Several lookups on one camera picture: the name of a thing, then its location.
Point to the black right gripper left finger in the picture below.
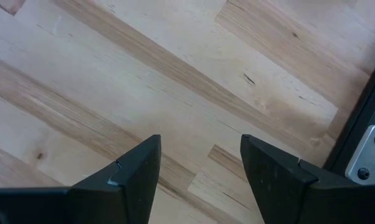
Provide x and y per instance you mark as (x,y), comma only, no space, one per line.
(112,196)

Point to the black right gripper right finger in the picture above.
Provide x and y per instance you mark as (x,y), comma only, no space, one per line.
(299,196)

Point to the silver metal frame bracket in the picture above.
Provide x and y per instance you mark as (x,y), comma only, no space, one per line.
(368,155)

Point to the black aluminium table frame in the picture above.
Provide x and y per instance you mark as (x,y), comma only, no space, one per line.
(368,109)

